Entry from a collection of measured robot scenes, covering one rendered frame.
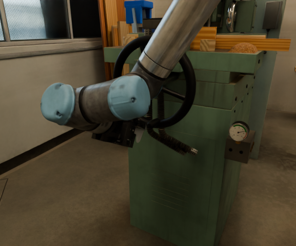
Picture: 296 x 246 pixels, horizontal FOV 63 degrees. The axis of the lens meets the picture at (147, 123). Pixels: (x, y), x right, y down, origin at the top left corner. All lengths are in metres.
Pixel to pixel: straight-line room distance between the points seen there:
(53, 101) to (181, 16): 0.28
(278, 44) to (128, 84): 0.69
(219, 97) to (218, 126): 0.11
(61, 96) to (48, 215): 1.16
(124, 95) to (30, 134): 1.72
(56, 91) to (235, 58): 0.58
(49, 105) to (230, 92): 0.60
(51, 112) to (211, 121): 0.61
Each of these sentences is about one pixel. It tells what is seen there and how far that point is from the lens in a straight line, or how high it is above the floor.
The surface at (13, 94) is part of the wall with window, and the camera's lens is 1.95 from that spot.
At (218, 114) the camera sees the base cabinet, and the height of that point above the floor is 0.69.
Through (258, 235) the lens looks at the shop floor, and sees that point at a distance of 1.46.
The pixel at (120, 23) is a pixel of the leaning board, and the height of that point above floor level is 1.02.
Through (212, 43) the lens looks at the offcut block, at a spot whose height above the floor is 0.93.
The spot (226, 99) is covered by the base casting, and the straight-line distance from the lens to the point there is 0.88.
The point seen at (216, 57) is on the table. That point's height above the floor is 0.88.
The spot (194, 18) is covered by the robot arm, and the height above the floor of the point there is 0.99.
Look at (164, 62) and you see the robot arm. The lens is 0.50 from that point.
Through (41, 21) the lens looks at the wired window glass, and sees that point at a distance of 2.20.
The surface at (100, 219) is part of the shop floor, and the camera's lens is 1.45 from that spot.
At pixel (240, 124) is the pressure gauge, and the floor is 0.69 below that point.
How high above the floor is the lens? 0.97
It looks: 21 degrees down
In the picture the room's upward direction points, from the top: straight up
